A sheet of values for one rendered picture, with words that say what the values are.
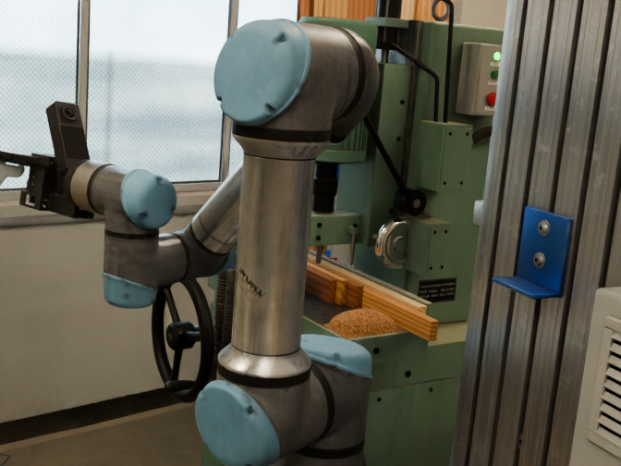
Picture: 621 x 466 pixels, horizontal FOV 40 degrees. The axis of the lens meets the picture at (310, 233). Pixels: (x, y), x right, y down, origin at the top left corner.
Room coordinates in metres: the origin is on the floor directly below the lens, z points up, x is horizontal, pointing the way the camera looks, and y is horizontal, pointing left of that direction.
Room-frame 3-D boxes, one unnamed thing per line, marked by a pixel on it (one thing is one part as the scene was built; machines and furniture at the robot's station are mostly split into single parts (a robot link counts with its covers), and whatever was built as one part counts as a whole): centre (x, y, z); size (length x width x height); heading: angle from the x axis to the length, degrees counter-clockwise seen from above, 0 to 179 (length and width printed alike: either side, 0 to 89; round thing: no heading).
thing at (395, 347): (1.84, 0.03, 0.87); 0.61 x 0.30 x 0.06; 33
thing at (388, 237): (1.92, -0.20, 1.02); 0.12 x 0.03 x 0.12; 123
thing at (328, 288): (1.88, 0.00, 0.93); 0.20 x 0.02 x 0.05; 33
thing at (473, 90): (2.01, -0.37, 1.40); 0.10 x 0.06 x 0.16; 123
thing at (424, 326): (1.86, -0.09, 0.92); 0.62 x 0.02 x 0.04; 33
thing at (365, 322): (1.65, -0.12, 0.92); 0.14 x 0.09 x 0.04; 123
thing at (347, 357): (1.11, -0.04, 0.98); 0.13 x 0.12 x 0.14; 142
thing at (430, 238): (1.92, -0.26, 1.02); 0.09 x 0.07 x 0.12; 33
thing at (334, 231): (1.96, -0.04, 1.03); 0.14 x 0.07 x 0.09; 123
